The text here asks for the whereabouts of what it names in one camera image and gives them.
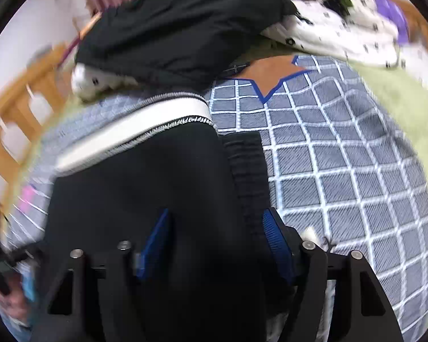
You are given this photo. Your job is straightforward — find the purple plush toy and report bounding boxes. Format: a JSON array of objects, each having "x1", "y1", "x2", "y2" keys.
[{"x1": 372, "y1": 0, "x2": 409, "y2": 43}]

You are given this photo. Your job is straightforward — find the black pants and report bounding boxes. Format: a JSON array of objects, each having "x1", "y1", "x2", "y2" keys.
[{"x1": 44, "y1": 128, "x2": 296, "y2": 342}]

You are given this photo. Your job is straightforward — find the white floral quilt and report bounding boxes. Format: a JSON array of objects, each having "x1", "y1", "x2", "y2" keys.
[{"x1": 71, "y1": 0, "x2": 407, "y2": 104}]

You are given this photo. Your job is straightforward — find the grey plaid star bedsheet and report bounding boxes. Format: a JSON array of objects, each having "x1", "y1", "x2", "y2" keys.
[{"x1": 2, "y1": 55, "x2": 428, "y2": 342}]

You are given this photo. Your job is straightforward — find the white floral pillow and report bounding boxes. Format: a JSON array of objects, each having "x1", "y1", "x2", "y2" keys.
[{"x1": 401, "y1": 41, "x2": 428, "y2": 89}]

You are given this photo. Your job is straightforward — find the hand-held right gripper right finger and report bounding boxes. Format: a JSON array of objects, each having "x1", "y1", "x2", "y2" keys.
[{"x1": 262, "y1": 207, "x2": 403, "y2": 342}]

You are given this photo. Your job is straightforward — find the black jacket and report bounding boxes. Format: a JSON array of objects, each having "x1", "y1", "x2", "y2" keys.
[{"x1": 73, "y1": 0, "x2": 300, "y2": 89}]

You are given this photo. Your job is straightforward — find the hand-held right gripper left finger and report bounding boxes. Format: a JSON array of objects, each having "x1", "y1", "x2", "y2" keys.
[{"x1": 30, "y1": 208, "x2": 172, "y2": 342}]

